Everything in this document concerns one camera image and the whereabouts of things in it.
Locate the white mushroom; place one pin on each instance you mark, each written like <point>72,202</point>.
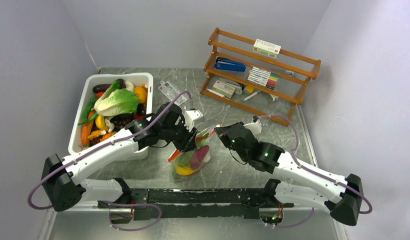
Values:
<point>129,86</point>

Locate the blue stapler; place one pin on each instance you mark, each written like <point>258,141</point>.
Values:
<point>226,64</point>

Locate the dark grapes bunch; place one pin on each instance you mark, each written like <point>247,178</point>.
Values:
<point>120,121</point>

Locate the white correction tape dispenser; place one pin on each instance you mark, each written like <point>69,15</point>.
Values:
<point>238,89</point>

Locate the wooden desk shelf rack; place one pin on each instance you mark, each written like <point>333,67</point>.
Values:
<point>241,77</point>

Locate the white plastic bin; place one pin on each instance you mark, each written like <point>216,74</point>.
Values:
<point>85,94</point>

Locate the yellow banana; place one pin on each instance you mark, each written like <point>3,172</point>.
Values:
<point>184,171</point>

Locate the white green box shelf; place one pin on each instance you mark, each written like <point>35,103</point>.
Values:
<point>266,49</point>
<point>223,88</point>

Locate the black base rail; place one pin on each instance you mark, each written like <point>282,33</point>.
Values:
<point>205,203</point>

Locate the packaged protractor ruler set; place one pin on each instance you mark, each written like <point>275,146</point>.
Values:
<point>171,91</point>

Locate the green capped marker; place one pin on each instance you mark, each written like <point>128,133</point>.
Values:
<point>251,95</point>

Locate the green chili pepper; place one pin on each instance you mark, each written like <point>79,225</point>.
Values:
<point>86,111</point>

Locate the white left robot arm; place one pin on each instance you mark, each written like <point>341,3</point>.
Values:
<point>65,180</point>

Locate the white marker pen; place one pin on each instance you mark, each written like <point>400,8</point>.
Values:
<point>215,93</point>

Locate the orange carrot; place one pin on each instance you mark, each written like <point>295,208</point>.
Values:
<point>86,130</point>

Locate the dark eggplant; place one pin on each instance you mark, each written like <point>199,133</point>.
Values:
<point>104,86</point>

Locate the purple sweet potato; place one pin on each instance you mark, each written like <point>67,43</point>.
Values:
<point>200,156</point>

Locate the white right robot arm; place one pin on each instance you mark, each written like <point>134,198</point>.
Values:
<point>297,182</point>

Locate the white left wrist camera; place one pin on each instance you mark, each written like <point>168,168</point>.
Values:
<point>192,117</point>

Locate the green white cabbage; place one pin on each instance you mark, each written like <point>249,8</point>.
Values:
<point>116,100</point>

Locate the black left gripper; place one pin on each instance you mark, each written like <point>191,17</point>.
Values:
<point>188,141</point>

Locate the white green box lower shelf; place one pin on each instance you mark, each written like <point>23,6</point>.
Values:
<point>223,88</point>

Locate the yellow sticky note block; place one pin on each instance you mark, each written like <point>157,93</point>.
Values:
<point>248,90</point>

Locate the clear zip top bag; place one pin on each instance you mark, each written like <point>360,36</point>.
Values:
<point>209,134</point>

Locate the coloured marker set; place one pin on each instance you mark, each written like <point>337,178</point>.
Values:
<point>262,77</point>

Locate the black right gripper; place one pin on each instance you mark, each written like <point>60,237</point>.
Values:
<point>222,133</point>

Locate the orange bell pepper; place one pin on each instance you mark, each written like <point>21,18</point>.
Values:
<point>141,94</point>

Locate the white green box top shelf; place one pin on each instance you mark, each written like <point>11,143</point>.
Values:
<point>266,49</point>

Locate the green romaine lettuce leaf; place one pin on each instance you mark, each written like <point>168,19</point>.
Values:
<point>185,158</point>

